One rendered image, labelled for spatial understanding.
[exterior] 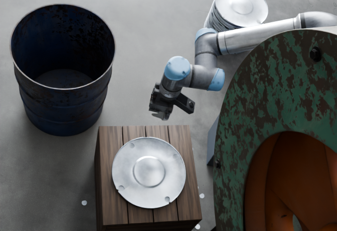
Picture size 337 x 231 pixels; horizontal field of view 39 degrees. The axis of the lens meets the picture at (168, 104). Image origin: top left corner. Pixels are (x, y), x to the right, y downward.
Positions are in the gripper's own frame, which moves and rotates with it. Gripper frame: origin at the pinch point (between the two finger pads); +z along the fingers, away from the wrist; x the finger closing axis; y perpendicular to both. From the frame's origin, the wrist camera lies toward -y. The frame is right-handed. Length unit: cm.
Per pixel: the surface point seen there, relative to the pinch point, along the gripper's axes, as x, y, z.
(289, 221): 52, -23, -62
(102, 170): 18.7, 18.8, 18.2
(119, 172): 18.4, 12.0, 17.2
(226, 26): -78, -28, 32
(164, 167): 13.0, -4.7, 16.9
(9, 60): -42, 76, 53
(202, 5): -107, -17, 53
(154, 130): -2.7, 1.4, 18.2
